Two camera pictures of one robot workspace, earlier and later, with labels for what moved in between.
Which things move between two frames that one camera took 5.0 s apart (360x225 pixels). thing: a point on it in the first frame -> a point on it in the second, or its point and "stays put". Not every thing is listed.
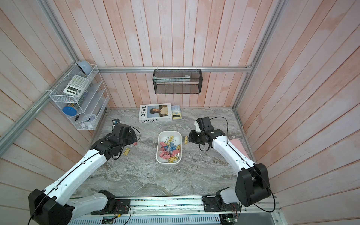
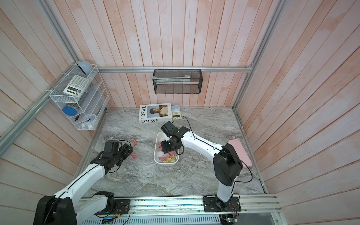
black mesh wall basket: x=177 y=81 stays put
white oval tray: x=169 y=147 stays put
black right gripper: x=191 y=137 -> x=165 y=148
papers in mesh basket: x=186 y=78 stays put
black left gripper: x=130 y=139 -> x=126 y=153
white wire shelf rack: x=79 y=95 stays put
